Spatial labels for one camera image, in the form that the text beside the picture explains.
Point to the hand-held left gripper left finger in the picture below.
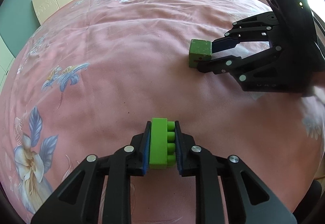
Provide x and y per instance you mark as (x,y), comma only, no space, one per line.
(146,150)

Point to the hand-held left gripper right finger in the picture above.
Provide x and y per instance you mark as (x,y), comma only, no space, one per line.
(179,150)

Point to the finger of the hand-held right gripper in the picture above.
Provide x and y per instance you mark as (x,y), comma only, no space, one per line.
(226,45)
(223,65)

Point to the green studded building block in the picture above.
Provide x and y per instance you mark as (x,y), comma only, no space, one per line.
(157,145)

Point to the green wooden cube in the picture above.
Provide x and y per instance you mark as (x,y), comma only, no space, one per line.
(199,51)

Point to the pink floral bed sheet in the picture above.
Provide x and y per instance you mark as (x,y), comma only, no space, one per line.
(127,61)

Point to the dark rounded object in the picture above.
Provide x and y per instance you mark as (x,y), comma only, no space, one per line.
(314,193)

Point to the white wardrobe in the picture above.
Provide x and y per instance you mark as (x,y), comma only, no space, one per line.
(5,61)

